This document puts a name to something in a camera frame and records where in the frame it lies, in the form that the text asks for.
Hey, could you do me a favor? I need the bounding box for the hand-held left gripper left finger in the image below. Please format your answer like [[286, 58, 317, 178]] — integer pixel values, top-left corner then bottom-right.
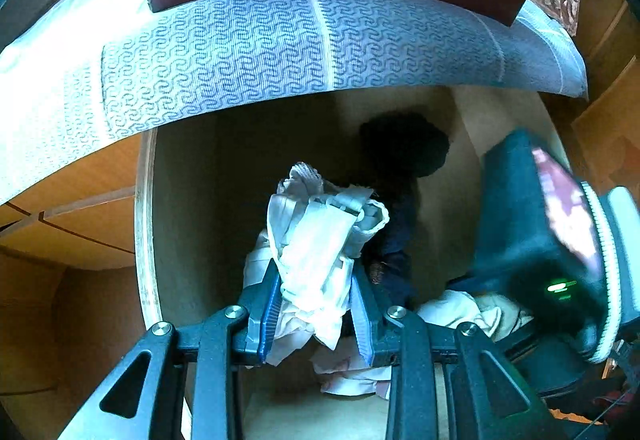
[[60, 260, 282, 440]]

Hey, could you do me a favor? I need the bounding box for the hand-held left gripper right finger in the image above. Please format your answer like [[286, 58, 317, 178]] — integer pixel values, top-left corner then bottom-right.
[[350, 265, 568, 440]]

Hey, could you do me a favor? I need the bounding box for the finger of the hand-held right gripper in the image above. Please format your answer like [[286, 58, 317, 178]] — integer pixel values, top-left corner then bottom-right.
[[500, 325, 608, 398]]

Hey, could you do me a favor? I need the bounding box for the cream white garment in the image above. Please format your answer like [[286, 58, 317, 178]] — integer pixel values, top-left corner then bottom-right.
[[242, 162, 391, 366]]

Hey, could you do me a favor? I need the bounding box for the navy patterned garment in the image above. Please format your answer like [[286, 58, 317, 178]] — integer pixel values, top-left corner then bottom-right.
[[367, 175, 421, 308]]

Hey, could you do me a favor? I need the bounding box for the wooden drawer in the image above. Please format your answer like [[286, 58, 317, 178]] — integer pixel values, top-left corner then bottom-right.
[[135, 85, 571, 440]]

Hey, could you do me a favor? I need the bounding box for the pale pink white garment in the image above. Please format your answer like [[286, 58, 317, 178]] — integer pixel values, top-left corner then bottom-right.
[[310, 340, 393, 401]]

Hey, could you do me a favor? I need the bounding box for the blue patterned cloth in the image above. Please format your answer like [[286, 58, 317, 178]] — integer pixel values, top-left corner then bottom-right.
[[0, 0, 591, 206]]

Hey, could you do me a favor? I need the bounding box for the orange wooden bed frame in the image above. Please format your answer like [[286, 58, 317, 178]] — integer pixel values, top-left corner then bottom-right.
[[0, 135, 151, 440]]

